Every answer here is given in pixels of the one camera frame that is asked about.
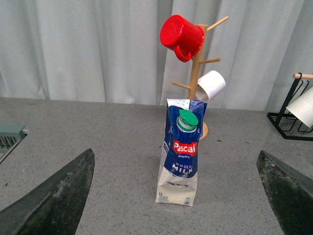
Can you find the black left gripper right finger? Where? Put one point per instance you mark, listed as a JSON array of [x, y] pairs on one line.
[[289, 192]]

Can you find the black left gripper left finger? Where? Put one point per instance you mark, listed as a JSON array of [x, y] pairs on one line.
[[56, 205]]

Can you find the blue white milk carton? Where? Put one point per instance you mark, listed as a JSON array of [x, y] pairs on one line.
[[178, 170]]

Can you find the small white cup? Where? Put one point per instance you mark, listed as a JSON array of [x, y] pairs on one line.
[[209, 86]]

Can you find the green grey dish rack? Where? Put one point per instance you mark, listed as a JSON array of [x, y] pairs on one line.
[[10, 137]]

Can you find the cream ribbed mug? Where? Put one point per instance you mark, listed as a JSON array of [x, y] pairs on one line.
[[302, 108]]

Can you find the wooden mug tree stand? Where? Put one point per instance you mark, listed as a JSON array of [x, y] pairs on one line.
[[197, 61]]

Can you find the red plastic mug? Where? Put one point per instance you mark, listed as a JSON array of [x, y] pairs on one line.
[[182, 37]]

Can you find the black wire mug rack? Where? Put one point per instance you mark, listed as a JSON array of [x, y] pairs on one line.
[[287, 124]]

